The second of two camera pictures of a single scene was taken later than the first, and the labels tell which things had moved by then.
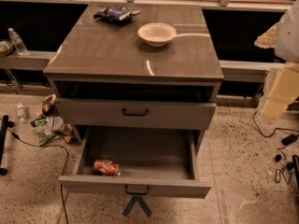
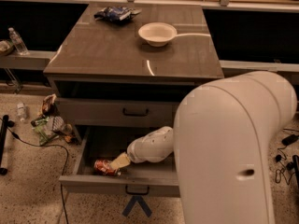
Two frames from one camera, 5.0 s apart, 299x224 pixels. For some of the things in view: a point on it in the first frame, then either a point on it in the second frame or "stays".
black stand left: [5, 124] stays
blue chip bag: [116, 14] stays
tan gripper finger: [268, 39] -> [151, 147]
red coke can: [106, 166] stays
